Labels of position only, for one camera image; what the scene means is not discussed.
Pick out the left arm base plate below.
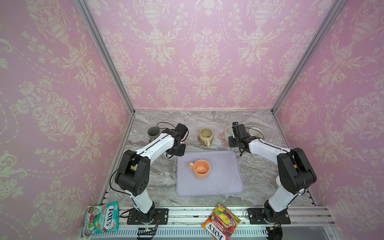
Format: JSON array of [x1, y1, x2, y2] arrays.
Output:
[[127, 208, 169, 225]]

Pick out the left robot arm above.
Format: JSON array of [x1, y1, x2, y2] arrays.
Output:
[[113, 124, 189, 225]]

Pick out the white lidded cup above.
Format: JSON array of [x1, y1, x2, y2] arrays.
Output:
[[276, 176, 281, 189]]

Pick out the beige yellow mug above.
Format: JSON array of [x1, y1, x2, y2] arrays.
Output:
[[198, 128, 214, 148]]

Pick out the lavender mug white inside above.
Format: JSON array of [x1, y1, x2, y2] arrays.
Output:
[[249, 127, 265, 140]]

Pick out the grey green mug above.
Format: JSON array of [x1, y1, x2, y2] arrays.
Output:
[[147, 127, 161, 142]]

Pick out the green Fox's candy bag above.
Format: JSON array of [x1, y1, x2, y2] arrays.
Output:
[[81, 201, 119, 238]]

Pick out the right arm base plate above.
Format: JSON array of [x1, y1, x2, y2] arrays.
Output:
[[246, 208, 291, 225]]

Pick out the aluminium front rail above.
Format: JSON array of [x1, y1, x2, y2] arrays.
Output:
[[90, 206, 342, 240]]

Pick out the lavender plastic tray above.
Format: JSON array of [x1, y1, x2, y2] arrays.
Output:
[[176, 151, 245, 197]]

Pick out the white speckled mug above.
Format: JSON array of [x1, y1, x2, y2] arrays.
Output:
[[224, 126, 233, 143]]

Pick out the peach pink mug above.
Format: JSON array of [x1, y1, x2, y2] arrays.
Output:
[[189, 160, 211, 180]]

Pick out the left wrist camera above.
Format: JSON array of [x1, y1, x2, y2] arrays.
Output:
[[175, 123, 189, 142]]

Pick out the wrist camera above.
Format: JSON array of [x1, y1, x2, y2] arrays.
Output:
[[232, 122, 249, 140], [175, 123, 189, 142]]

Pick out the pink flower coaster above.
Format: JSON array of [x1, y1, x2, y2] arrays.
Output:
[[218, 133, 229, 148]]

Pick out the right aluminium corner post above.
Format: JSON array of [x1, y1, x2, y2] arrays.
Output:
[[271, 0, 347, 116]]

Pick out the left aluminium corner post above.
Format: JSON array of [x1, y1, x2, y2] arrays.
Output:
[[75, 0, 135, 116]]

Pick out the aluminium corner post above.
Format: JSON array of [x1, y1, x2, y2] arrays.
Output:
[[75, 0, 135, 116], [271, 0, 347, 116]]

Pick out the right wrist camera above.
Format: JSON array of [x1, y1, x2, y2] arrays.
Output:
[[232, 122, 249, 140]]

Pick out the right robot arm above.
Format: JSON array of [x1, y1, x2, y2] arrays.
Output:
[[229, 134, 317, 225]]

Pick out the red Fox's candy bag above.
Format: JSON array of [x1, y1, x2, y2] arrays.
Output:
[[202, 203, 241, 240]]

